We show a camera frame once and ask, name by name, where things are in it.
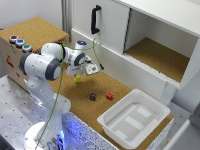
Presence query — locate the yellow block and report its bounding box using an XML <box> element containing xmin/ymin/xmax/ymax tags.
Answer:
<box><xmin>75</xmin><ymin>74</ymin><xmax>83</xmax><ymax>84</ymax></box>

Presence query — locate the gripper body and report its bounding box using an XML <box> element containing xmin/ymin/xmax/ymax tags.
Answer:
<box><xmin>65</xmin><ymin>59</ymin><xmax>102</xmax><ymax>77</ymax></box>

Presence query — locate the blue button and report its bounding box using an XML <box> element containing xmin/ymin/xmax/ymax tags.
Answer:
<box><xmin>15</xmin><ymin>38</ymin><xmax>26</xmax><ymax>49</ymax></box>

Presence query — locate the white sliding door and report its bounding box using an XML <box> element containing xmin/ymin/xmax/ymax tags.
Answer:
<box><xmin>72</xmin><ymin>0</ymin><xmax>131</xmax><ymax>55</ymax></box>

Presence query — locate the wooden drawer box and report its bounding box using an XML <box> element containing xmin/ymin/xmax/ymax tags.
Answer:
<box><xmin>0</xmin><ymin>16</ymin><xmax>70</xmax><ymax>92</ymax></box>

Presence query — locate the green button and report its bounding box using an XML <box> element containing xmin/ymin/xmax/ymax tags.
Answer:
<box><xmin>21</xmin><ymin>43</ymin><xmax>33</xmax><ymax>54</ymax></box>

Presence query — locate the green cable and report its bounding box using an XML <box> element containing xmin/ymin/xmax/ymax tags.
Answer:
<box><xmin>33</xmin><ymin>37</ymin><xmax>102</xmax><ymax>150</ymax></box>

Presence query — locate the black door handle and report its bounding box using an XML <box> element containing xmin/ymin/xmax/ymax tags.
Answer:
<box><xmin>90</xmin><ymin>4</ymin><xmax>102</xmax><ymax>35</ymax></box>

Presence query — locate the purple block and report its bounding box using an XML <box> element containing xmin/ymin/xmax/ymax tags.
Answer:
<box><xmin>89</xmin><ymin>93</ymin><xmax>97</xmax><ymax>102</ymax></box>

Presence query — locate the red button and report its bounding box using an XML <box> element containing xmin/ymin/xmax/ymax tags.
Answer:
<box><xmin>9</xmin><ymin>34</ymin><xmax>19</xmax><ymax>44</ymax></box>

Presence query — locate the white cabinet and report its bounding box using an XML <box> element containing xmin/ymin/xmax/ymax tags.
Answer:
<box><xmin>69</xmin><ymin>0</ymin><xmax>200</xmax><ymax>107</ymax></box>

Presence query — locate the pink block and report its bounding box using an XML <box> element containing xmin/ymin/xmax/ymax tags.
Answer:
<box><xmin>105</xmin><ymin>92</ymin><xmax>114</xmax><ymax>101</ymax></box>

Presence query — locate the white plastic box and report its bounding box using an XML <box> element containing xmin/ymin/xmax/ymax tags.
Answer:
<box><xmin>96</xmin><ymin>88</ymin><xmax>172</xmax><ymax>150</ymax></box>

